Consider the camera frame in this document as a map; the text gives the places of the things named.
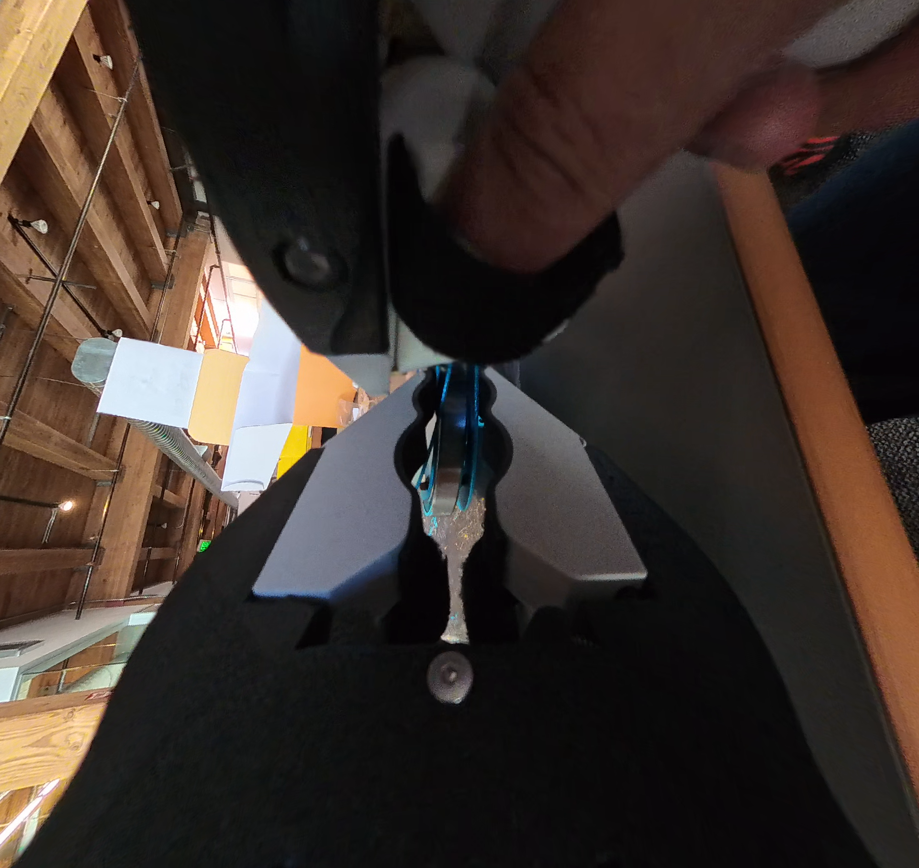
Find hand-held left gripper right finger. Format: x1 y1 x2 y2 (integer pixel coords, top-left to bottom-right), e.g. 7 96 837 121
470 366 647 641

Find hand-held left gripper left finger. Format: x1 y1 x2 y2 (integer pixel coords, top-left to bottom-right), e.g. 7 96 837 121
251 370 440 643

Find blue round metal turntable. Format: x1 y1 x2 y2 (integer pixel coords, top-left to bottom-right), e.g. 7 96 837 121
411 364 496 521

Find grey desk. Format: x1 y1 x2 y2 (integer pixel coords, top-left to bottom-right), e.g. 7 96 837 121
495 150 919 868

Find person's right hand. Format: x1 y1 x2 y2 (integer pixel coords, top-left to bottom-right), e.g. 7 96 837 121
431 0 919 273

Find yellow box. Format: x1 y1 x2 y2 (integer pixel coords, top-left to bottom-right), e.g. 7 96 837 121
276 423 314 479

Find white box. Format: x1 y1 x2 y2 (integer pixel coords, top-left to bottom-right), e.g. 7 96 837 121
221 423 294 493

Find clear plastic bag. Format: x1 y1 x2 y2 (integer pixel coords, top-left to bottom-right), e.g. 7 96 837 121
424 495 491 643

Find white and tan carton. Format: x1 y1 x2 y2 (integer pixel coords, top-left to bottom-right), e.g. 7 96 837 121
97 337 248 445

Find person's blue jeans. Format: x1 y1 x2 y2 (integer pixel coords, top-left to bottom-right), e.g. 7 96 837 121
786 118 919 424

